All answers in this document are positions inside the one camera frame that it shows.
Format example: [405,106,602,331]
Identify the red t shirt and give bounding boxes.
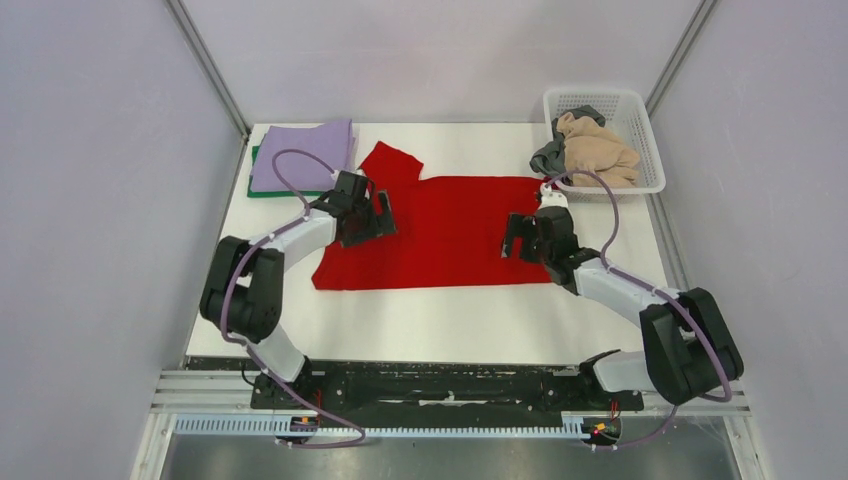
[312,142,550,291]

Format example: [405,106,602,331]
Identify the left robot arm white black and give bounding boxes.
[199,172,397,408]

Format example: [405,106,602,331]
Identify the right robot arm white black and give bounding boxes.
[501,207,744,408]

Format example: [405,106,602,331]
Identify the folded purple t shirt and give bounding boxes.
[250,118,355,192]

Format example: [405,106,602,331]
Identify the grey t shirt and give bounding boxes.
[529,105,606,178]

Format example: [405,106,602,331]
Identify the beige t shirt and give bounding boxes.
[554,112,640,188]

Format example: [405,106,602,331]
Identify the folded green t shirt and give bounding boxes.
[246,146,322,198]

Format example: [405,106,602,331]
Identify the white plastic basket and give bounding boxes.
[542,85,666,203]

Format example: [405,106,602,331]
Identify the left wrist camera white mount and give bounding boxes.
[331,169,365,181]

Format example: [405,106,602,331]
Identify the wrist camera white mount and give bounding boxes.
[331,169,365,181]
[538,185,569,210]

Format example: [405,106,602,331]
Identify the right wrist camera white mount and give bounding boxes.
[538,185,569,210]

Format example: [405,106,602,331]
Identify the white slotted cable duct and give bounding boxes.
[174,414,606,440]

